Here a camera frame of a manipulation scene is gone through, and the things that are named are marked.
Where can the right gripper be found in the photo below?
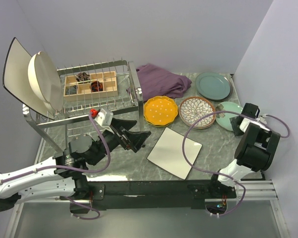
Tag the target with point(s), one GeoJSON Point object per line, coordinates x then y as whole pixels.
{"type": "Point", "coordinates": [237, 132]}

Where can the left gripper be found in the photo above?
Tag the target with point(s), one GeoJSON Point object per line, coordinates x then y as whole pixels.
{"type": "Point", "coordinates": [135, 140]}

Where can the mint green flower plate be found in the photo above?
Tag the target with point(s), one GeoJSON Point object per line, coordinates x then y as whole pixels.
{"type": "Point", "coordinates": [223, 119]}

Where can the orange dotted plate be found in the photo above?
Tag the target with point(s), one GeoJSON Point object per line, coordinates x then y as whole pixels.
{"type": "Point", "coordinates": [160, 109]}

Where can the dark green round plate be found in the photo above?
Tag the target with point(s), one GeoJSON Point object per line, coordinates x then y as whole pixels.
{"type": "Point", "coordinates": [206, 84]}

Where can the white ribbed brown bowl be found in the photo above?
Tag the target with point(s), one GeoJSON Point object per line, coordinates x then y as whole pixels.
{"type": "Point", "coordinates": [194, 108]}

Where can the large square plate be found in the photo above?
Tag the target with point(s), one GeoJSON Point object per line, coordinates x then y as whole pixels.
{"type": "Point", "coordinates": [15, 79]}
{"type": "Point", "coordinates": [167, 153]}

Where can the white round plate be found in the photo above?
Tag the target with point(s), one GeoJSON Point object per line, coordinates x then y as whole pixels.
{"type": "Point", "coordinates": [45, 82]}

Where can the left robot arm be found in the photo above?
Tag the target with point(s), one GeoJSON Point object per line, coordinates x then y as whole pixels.
{"type": "Point", "coordinates": [64, 174]}

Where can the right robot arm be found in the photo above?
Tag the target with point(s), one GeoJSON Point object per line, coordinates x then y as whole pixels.
{"type": "Point", "coordinates": [254, 152]}

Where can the steel dish rack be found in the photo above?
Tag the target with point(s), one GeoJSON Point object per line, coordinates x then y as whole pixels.
{"type": "Point", "coordinates": [72, 120]}

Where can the wooden cutlery box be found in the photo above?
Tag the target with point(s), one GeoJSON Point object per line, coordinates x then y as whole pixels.
{"type": "Point", "coordinates": [90, 86]}

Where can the purple cloth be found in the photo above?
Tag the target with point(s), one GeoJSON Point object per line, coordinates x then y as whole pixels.
{"type": "Point", "coordinates": [156, 81]}

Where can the black base beam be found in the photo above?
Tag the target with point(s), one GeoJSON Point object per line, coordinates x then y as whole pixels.
{"type": "Point", "coordinates": [105, 195]}

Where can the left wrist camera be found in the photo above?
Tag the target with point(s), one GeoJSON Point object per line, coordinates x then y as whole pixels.
{"type": "Point", "coordinates": [104, 118]}

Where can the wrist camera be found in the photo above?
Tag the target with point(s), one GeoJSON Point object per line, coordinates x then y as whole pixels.
{"type": "Point", "coordinates": [262, 119]}
{"type": "Point", "coordinates": [104, 118]}

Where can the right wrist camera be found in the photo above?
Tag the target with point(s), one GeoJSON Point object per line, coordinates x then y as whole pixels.
{"type": "Point", "coordinates": [262, 119]}

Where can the aluminium rail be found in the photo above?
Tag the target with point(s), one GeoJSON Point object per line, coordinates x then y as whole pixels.
{"type": "Point", "coordinates": [259, 190]}

